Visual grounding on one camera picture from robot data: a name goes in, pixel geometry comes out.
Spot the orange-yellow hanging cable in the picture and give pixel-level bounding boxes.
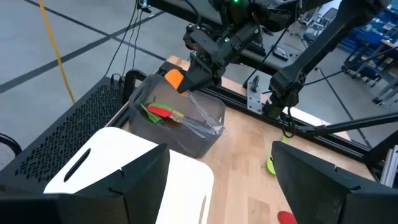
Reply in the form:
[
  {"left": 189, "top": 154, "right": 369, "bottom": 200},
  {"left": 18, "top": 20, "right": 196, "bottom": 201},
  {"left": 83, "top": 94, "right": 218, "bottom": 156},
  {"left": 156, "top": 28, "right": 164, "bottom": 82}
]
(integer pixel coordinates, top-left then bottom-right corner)
[{"left": 39, "top": 0, "right": 76, "bottom": 105}]

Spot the grey plastic bin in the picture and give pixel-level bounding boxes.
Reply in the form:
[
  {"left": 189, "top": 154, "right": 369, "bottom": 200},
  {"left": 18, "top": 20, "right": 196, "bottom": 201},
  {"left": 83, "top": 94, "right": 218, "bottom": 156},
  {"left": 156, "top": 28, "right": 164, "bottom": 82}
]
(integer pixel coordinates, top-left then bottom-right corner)
[{"left": 127, "top": 73, "right": 227, "bottom": 159}]

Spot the small green spatula clear handle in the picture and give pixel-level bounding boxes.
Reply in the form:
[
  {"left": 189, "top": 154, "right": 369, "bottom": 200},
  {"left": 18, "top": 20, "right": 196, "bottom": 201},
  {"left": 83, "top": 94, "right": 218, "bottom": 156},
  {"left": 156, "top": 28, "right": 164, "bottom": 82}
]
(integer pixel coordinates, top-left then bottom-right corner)
[{"left": 139, "top": 103, "right": 163, "bottom": 124}]

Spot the black perforated metal case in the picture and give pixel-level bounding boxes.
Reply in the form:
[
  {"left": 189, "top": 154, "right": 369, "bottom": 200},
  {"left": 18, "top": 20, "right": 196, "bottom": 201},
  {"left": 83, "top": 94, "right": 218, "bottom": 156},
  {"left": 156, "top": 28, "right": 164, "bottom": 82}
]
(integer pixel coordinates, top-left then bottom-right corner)
[{"left": 0, "top": 76, "right": 125, "bottom": 195}]

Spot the white plastic bin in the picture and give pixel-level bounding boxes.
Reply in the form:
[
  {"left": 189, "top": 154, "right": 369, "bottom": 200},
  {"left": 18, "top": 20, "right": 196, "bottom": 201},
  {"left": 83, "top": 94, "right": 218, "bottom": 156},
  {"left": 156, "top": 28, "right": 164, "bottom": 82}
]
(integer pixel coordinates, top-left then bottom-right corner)
[{"left": 43, "top": 126, "right": 215, "bottom": 224}]

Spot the black smartphone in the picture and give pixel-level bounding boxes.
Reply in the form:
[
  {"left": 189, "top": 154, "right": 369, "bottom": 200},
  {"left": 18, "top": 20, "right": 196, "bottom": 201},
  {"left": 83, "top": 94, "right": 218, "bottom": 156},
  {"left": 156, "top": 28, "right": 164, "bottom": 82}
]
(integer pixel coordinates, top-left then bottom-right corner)
[{"left": 272, "top": 45, "right": 289, "bottom": 62}]

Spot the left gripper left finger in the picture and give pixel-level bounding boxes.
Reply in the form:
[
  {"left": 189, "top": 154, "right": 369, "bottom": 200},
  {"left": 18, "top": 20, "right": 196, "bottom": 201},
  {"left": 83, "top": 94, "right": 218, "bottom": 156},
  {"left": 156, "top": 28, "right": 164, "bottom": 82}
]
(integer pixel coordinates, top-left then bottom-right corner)
[{"left": 0, "top": 143, "right": 171, "bottom": 224}]

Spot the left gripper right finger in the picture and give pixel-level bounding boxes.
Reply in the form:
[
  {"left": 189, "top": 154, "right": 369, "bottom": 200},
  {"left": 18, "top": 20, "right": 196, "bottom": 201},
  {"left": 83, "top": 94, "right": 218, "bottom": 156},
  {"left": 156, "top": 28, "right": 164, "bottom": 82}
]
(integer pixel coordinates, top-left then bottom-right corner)
[{"left": 271, "top": 141, "right": 398, "bottom": 224}]

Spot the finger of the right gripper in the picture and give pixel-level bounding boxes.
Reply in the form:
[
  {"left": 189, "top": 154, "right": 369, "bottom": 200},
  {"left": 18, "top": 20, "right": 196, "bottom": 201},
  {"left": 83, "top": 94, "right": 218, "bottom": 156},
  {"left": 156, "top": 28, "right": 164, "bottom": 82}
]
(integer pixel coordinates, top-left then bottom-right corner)
[
  {"left": 177, "top": 55, "right": 203, "bottom": 93},
  {"left": 190, "top": 67, "right": 223, "bottom": 92}
]

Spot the red spatula clear handle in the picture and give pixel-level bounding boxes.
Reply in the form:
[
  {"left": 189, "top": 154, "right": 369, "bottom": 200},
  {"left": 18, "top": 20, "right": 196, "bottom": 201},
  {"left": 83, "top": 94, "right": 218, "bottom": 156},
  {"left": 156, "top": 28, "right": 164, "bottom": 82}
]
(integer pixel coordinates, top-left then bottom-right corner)
[{"left": 146, "top": 105, "right": 218, "bottom": 138}]

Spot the black looped cable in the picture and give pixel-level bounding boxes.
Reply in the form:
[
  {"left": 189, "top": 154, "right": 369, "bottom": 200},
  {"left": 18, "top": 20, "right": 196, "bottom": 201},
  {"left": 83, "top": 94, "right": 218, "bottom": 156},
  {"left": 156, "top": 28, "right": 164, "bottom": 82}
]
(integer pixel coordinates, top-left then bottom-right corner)
[{"left": 104, "top": 0, "right": 147, "bottom": 103}]

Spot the yellow spatula clear handle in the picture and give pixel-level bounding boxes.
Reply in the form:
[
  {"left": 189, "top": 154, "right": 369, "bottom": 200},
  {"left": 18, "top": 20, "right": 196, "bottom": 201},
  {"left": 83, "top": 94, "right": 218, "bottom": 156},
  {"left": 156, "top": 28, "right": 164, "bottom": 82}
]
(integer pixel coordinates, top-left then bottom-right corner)
[{"left": 170, "top": 109, "right": 218, "bottom": 134}]

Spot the orange spatula clear handle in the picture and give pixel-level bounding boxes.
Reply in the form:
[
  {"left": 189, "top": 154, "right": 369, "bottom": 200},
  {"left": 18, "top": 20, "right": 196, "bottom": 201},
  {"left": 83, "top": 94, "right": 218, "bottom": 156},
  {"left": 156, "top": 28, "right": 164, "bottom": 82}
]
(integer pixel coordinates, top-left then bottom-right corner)
[{"left": 164, "top": 68, "right": 226, "bottom": 136}]

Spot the green silicone spoon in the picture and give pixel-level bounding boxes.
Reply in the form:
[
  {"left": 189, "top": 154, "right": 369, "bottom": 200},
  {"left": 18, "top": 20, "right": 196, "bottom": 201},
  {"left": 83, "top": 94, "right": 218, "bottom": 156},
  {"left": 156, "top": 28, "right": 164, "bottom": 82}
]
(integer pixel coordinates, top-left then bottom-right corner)
[{"left": 266, "top": 135, "right": 293, "bottom": 176}]

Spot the large green spatula clear handle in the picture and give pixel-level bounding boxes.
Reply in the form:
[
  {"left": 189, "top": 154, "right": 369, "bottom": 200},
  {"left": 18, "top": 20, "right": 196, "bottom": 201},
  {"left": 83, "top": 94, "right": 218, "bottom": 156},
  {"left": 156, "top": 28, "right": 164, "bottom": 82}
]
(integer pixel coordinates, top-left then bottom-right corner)
[{"left": 148, "top": 101, "right": 215, "bottom": 134}]

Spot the red silicone spoon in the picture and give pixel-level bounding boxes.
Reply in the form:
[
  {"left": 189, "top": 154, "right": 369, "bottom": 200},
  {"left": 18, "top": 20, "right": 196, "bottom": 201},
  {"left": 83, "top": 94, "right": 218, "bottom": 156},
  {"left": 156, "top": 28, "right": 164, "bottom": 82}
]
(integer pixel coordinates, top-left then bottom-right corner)
[{"left": 277, "top": 210, "right": 299, "bottom": 224}]

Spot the black aluminium table frame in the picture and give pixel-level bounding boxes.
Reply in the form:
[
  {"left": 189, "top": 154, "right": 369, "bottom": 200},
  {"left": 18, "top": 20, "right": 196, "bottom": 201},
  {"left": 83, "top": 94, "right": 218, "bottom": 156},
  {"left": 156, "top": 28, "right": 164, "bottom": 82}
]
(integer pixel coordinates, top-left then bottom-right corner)
[{"left": 158, "top": 60, "right": 398, "bottom": 169}]

